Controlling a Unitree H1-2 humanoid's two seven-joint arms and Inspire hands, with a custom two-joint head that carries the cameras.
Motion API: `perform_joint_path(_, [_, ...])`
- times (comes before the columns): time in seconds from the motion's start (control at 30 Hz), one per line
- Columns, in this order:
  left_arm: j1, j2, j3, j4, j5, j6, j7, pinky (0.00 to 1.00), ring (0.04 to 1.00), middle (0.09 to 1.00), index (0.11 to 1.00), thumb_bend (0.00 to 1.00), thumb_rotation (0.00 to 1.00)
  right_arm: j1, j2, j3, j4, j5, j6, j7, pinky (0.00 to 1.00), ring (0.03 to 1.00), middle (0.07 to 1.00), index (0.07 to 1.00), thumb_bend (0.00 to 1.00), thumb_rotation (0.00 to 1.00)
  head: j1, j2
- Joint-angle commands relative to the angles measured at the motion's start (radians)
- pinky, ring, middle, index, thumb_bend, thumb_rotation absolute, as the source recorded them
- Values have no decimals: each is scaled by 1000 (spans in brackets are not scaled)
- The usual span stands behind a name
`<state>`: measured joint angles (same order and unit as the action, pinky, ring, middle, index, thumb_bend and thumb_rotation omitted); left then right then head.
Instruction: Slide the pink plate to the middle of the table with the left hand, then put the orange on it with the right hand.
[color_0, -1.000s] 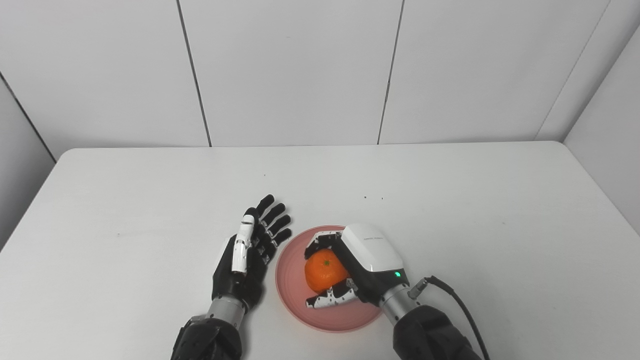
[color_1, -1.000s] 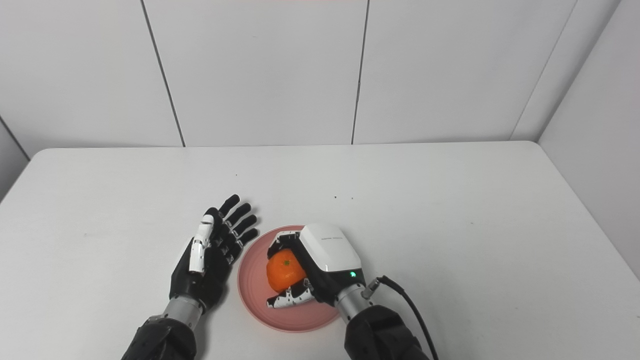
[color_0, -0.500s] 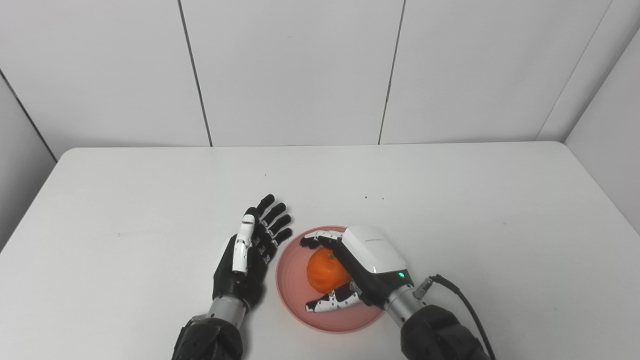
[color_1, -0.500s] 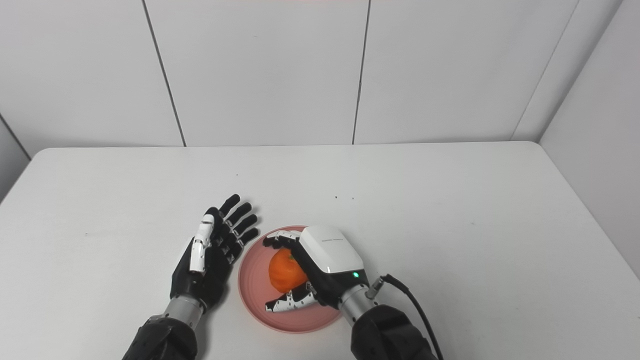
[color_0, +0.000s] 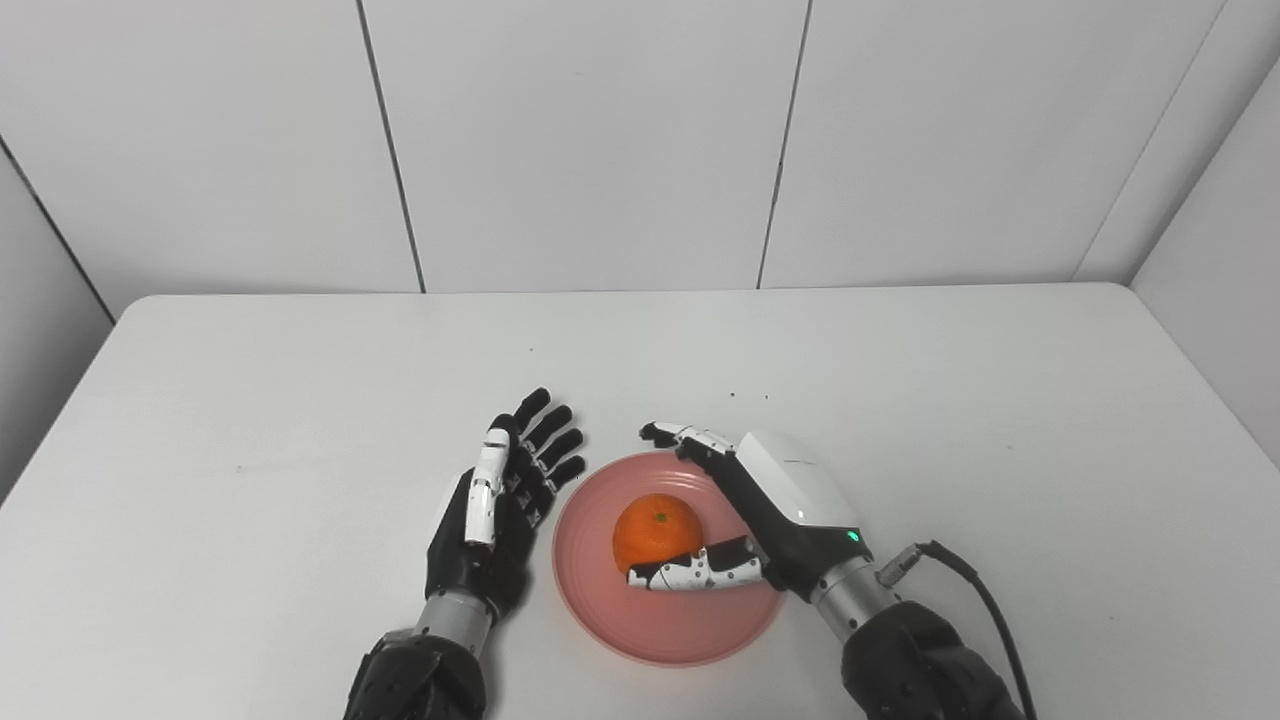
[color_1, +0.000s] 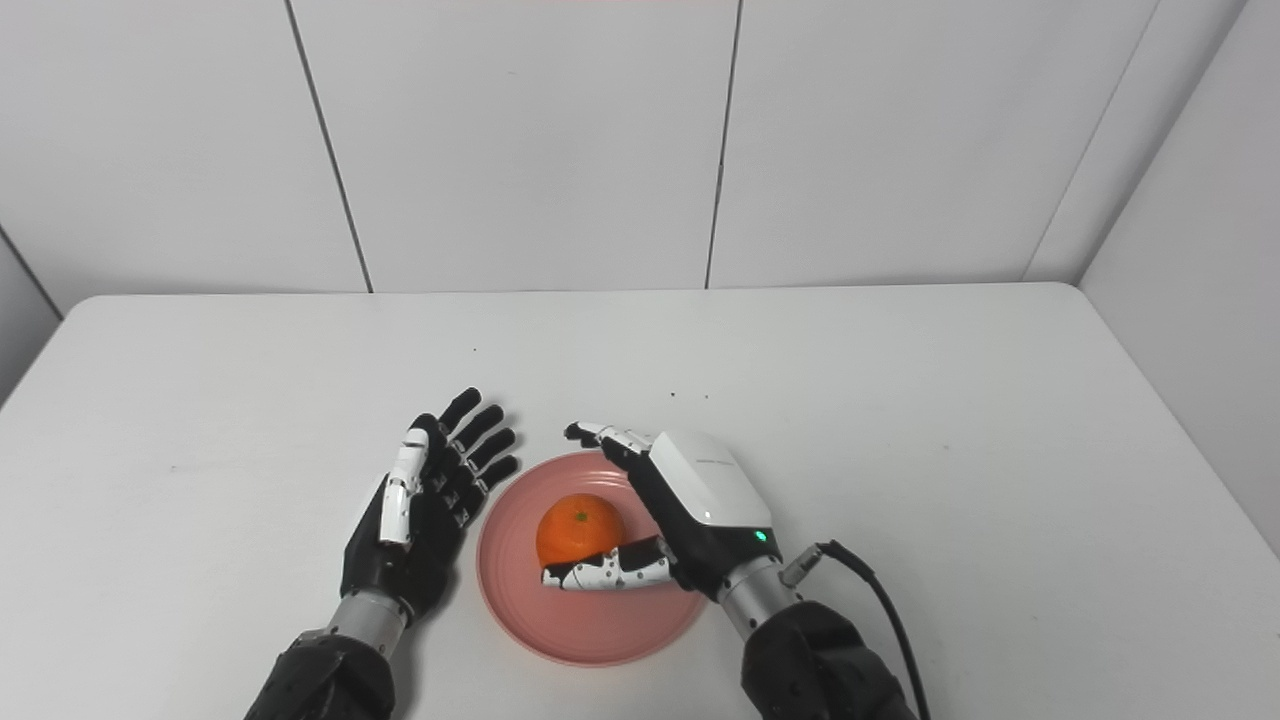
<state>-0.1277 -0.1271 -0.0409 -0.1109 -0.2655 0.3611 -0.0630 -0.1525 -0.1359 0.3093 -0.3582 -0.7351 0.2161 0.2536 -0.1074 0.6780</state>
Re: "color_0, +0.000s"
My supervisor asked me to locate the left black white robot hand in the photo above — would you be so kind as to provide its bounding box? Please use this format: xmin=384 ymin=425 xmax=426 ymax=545
xmin=424 ymin=387 xmax=588 ymax=623

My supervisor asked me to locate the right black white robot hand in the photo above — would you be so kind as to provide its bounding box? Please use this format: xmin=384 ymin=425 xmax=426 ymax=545
xmin=639 ymin=421 xmax=873 ymax=602

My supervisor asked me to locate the orange fruit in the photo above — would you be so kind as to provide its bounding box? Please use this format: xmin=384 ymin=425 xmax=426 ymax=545
xmin=612 ymin=493 xmax=705 ymax=576

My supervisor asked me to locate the pink round plate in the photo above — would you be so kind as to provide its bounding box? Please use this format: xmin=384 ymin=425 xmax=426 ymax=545
xmin=552 ymin=451 xmax=788 ymax=668

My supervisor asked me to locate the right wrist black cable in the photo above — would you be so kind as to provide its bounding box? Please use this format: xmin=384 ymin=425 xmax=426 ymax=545
xmin=876 ymin=540 xmax=1038 ymax=720

